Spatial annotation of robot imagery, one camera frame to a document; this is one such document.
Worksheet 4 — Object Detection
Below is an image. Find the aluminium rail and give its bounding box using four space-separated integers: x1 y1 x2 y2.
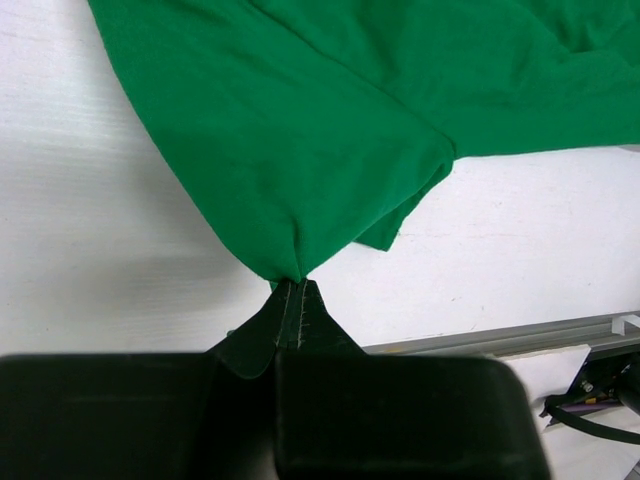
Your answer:
365 312 639 357

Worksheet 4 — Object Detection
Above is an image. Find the green t-shirt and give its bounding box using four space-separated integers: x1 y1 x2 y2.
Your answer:
90 1 639 282

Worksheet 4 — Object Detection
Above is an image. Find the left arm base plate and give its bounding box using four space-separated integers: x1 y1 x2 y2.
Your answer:
567 351 639 404

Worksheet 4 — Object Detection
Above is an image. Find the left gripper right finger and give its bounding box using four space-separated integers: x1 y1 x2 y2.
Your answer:
284 279 365 356

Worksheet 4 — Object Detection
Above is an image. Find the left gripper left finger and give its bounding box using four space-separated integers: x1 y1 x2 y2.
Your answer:
199 279 294 480

